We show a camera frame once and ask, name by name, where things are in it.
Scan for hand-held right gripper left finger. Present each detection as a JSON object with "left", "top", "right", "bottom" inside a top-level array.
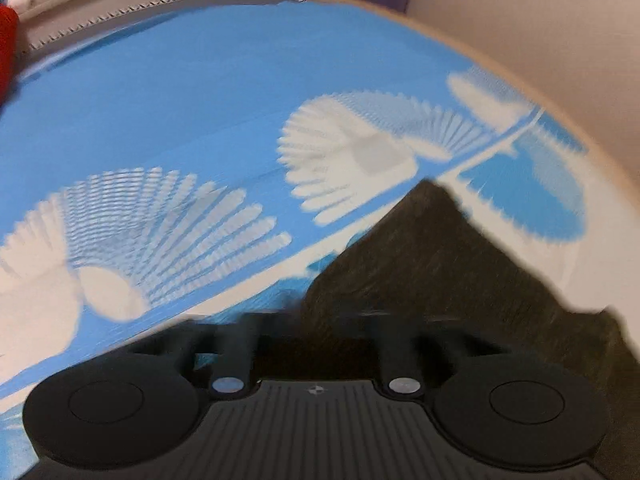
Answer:
[{"left": 126, "top": 312, "right": 262, "bottom": 402}]

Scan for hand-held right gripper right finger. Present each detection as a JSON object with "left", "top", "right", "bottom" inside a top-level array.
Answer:
[{"left": 366, "top": 314, "right": 502, "bottom": 402}]

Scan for dark brown corduroy pants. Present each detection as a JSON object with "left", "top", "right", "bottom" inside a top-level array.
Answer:
[{"left": 260, "top": 179, "right": 640, "bottom": 480}]

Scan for blue white printed bed sheet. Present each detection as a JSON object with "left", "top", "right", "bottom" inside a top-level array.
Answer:
[{"left": 0, "top": 0, "right": 603, "bottom": 480}]

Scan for grey mattress with zigzag trim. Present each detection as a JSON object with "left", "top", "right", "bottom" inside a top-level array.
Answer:
[{"left": 22, "top": 0, "right": 303, "bottom": 55}]

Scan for red folded blanket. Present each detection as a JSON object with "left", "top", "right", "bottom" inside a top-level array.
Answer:
[{"left": 0, "top": 4, "right": 22, "bottom": 107}]

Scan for wooden bed frame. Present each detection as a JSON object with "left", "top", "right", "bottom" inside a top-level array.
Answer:
[{"left": 269, "top": 0, "right": 640, "bottom": 206}]

